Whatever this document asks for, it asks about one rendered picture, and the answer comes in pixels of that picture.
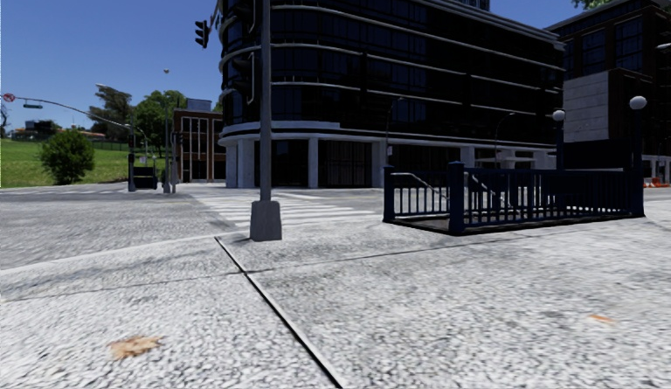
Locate dark stairway railing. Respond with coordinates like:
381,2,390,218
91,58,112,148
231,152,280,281
382,95,648,236

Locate trees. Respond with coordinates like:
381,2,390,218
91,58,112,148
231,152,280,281
86,85,188,151

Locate red brick building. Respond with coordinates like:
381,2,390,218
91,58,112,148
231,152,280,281
172,98,227,184

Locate dark brick building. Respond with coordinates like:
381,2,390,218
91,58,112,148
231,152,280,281
544,0,671,185

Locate dark glass building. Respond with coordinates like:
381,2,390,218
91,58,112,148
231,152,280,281
215,0,566,190

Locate traffic light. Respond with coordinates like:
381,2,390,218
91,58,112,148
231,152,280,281
194,0,284,243
2,92,138,193

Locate dark bin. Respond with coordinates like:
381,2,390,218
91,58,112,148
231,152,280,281
132,165,159,191

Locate grey street lamp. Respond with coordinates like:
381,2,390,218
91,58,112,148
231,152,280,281
493,112,517,170
162,68,173,195

